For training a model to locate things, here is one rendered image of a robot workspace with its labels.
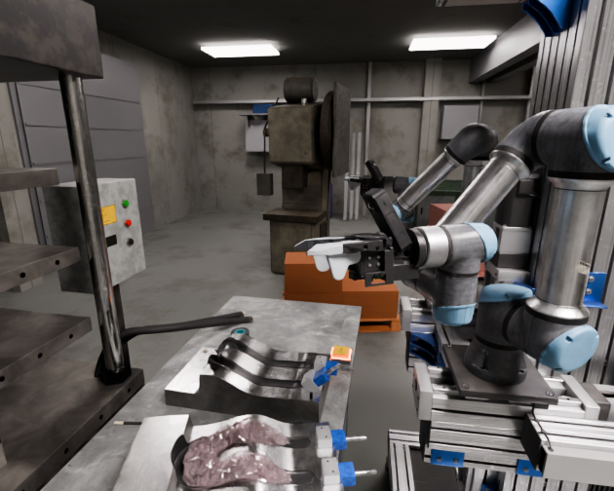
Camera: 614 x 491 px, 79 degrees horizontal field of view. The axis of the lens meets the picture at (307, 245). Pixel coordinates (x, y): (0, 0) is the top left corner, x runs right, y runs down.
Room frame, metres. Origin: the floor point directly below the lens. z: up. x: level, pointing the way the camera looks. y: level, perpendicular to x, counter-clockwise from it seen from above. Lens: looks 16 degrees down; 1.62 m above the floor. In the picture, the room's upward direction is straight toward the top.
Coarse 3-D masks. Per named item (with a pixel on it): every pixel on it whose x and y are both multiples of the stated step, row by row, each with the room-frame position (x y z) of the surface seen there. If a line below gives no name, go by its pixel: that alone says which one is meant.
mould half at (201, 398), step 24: (240, 336) 1.23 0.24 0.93; (192, 360) 1.19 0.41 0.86; (240, 360) 1.09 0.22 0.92; (312, 360) 1.14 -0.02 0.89; (192, 384) 1.05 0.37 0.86; (216, 384) 0.99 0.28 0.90; (240, 384) 1.00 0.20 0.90; (192, 408) 1.01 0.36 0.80; (216, 408) 0.99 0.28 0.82; (240, 408) 0.98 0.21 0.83; (264, 408) 0.96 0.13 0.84; (288, 408) 0.95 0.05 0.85; (312, 408) 0.93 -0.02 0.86
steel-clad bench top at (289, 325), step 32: (256, 320) 1.63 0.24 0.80; (288, 320) 1.63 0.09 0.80; (320, 320) 1.63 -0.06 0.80; (352, 320) 1.63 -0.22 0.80; (192, 352) 1.35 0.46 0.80; (320, 352) 1.35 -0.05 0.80; (352, 352) 1.35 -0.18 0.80; (160, 384) 1.14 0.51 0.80; (128, 416) 0.98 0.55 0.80; (192, 416) 0.98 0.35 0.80; (224, 416) 0.98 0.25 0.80; (96, 448) 0.85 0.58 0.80; (128, 448) 0.85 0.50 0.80; (64, 480) 0.75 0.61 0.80; (96, 480) 0.75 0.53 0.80
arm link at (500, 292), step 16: (496, 288) 0.87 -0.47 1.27; (512, 288) 0.87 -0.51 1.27; (528, 288) 0.86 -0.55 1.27; (480, 304) 0.88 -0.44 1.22; (496, 304) 0.84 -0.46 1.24; (512, 304) 0.82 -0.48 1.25; (480, 320) 0.87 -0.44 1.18; (496, 320) 0.82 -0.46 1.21; (480, 336) 0.86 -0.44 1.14; (496, 336) 0.83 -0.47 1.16
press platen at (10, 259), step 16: (0, 256) 1.07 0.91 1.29; (16, 256) 1.07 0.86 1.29; (32, 256) 1.07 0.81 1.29; (48, 256) 1.07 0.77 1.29; (64, 256) 1.12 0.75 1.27; (0, 272) 0.93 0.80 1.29; (16, 272) 0.96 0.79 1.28; (32, 272) 1.00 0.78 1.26; (48, 272) 1.05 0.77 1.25; (0, 288) 0.91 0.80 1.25
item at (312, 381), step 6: (324, 366) 1.01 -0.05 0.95; (336, 366) 0.98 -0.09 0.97; (312, 372) 1.01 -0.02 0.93; (318, 372) 1.00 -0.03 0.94; (324, 372) 0.99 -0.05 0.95; (330, 372) 0.99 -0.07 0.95; (306, 378) 0.99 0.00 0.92; (312, 378) 0.99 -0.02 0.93; (318, 378) 0.98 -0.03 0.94; (324, 378) 0.97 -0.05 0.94; (306, 384) 0.98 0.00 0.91; (312, 384) 0.98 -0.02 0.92; (318, 384) 0.98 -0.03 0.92; (312, 390) 0.98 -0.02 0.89; (318, 390) 0.97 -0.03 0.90
